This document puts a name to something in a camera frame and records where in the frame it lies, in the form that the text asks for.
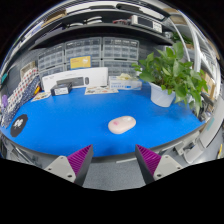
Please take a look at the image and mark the green potted plant white pot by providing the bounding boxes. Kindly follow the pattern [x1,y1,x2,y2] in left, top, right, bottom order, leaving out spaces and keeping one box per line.
[130,40,209,118]

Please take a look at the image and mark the white rectangular basket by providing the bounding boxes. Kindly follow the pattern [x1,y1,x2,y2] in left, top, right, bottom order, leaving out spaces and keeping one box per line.
[19,60,37,79]

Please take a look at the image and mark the pale pink computer mouse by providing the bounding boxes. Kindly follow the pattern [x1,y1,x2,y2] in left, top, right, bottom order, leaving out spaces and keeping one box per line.
[107,115,137,135]

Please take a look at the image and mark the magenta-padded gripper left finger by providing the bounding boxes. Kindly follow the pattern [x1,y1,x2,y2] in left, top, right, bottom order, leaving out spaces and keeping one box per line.
[44,144,94,187]

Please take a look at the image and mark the white keyboard packaging box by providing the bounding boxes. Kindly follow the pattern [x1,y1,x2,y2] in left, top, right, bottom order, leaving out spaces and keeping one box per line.
[41,66,110,93]

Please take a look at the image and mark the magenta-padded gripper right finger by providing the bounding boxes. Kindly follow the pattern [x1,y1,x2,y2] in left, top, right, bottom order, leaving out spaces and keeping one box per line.
[134,144,184,185]

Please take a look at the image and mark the white blue tissue box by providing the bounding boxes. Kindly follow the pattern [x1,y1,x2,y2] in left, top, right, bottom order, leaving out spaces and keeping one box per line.
[108,73,143,91]

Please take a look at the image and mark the small black box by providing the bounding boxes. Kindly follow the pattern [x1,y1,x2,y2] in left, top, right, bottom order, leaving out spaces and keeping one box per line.
[50,81,73,97]

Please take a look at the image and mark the black wall shelf unit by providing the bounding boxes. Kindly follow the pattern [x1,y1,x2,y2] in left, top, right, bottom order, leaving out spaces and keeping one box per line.
[19,1,188,51]

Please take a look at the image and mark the yellow blue-framed box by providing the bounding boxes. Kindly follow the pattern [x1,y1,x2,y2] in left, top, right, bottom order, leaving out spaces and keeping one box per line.
[69,55,92,70]

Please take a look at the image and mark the red blue checkered cloth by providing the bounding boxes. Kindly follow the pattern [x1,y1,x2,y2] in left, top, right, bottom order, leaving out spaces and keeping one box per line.
[6,67,39,114]

